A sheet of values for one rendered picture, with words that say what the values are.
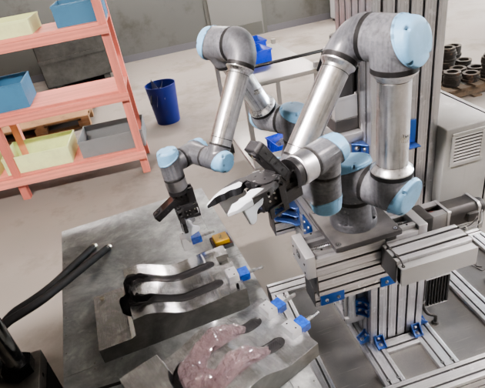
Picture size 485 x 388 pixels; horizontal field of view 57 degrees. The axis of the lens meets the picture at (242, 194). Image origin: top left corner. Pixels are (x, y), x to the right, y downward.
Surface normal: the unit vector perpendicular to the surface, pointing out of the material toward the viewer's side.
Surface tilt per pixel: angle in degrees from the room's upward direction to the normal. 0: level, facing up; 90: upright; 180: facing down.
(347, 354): 0
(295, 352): 0
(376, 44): 85
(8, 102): 90
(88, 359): 0
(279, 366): 27
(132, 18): 90
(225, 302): 90
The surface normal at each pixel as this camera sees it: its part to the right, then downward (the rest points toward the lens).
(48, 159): 0.18, 0.49
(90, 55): 0.43, 0.42
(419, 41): 0.61, 0.20
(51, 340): -0.15, -0.84
